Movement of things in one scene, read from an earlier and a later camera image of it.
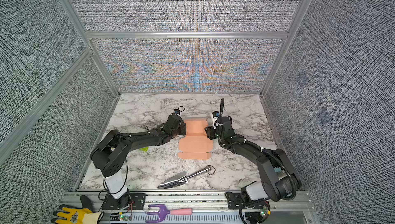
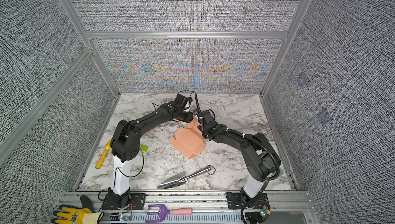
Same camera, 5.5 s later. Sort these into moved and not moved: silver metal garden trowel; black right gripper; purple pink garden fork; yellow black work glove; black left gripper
Moved: black right gripper; black left gripper
Not moved: silver metal garden trowel; yellow black work glove; purple pink garden fork
